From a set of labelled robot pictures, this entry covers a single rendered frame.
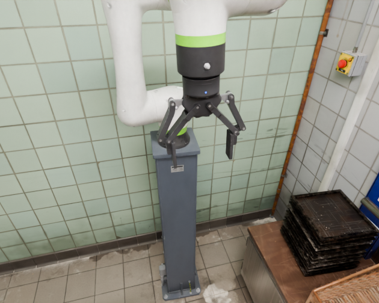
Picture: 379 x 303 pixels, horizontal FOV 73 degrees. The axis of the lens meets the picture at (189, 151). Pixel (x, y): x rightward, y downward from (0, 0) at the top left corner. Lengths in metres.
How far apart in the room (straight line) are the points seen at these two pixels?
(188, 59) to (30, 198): 1.60
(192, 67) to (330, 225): 1.09
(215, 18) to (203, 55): 0.06
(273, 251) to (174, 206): 0.61
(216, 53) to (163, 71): 0.98
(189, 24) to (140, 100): 0.55
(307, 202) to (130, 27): 1.13
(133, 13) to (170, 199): 0.83
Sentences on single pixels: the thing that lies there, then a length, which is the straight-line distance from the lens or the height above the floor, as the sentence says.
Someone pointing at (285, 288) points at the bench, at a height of 0.58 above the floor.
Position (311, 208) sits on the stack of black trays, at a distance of 1.44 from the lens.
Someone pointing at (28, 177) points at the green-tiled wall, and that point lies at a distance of 1.82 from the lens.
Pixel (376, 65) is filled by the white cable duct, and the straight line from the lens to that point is 1.50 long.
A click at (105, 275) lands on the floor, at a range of 2.20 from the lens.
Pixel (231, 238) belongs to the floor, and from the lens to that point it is 2.31.
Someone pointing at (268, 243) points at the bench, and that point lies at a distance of 1.60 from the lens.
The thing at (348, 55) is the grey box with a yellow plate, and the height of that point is 1.50.
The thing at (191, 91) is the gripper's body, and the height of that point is 1.65.
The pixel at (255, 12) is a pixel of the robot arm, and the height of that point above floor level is 1.78.
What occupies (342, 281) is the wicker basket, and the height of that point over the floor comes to 0.75.
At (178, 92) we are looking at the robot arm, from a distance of 1.05.
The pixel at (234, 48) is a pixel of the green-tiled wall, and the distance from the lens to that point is 1.53.
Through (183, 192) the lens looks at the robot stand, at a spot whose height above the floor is 0.95.
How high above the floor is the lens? 1.84
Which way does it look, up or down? 35 degrees down
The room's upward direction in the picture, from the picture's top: straight up
